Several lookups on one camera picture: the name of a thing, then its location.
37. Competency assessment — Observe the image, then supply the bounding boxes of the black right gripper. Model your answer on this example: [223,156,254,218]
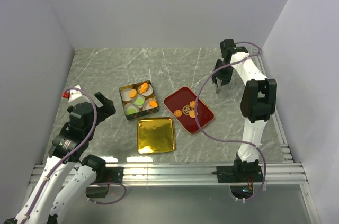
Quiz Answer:
[211,59,234,86]

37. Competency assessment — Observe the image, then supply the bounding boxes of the silver metal tongs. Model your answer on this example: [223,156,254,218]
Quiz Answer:
[215,80,222,94]

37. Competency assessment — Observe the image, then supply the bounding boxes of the green round cookie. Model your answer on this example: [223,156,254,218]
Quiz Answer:
[126,108,136,115]
[134,96,144,106]

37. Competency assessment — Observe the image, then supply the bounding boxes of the orange fish shaped cookie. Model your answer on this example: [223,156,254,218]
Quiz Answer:
[138,83,149,94]

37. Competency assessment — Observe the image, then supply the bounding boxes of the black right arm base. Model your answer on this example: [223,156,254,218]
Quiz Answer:
[212,161,265,202]

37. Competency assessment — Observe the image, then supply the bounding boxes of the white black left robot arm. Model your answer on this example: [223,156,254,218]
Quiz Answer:
[5,87,116,223]

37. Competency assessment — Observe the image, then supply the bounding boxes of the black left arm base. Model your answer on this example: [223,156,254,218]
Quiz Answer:
[86,167,124,199]

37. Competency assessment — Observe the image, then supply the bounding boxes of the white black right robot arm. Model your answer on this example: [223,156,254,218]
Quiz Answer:
[212,39,277,181]

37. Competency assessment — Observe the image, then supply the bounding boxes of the white paper cup liner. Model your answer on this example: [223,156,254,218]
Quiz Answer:
[137,83,153,96]
[120,88,132,102]
[124,102,140,115]
[132,94,145,109]
[142,98,156,111]

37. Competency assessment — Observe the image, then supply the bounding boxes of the green cookie tin box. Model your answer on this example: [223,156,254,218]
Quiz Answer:
[119,80,159,121]

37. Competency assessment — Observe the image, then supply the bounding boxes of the orange swirl cookie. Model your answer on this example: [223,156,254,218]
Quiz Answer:
[189,101,195,109]
[174,110,183,118]

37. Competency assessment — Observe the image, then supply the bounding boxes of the plain orange round cookie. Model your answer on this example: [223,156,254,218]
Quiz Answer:
[189,110,197,119]

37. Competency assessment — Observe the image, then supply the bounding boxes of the red serving tray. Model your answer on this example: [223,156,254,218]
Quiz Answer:
[164,87,215,134]

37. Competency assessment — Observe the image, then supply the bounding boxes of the gold tin lid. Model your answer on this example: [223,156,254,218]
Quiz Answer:
[137,117,176,155]

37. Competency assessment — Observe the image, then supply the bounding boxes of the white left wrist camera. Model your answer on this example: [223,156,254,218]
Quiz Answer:
[62,89,88,106]

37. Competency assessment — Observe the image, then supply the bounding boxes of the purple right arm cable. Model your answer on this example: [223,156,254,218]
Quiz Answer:
[195,41,266,203]

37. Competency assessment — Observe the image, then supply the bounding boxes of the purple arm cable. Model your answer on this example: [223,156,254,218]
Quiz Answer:
[23,87,129,219]
[195,41,266,203]

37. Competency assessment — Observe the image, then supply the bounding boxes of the aluminium table edge rail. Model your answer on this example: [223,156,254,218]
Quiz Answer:
[29,162,309,186]

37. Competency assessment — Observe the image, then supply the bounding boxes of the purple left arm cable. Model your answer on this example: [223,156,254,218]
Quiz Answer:
[23,87,129,219]

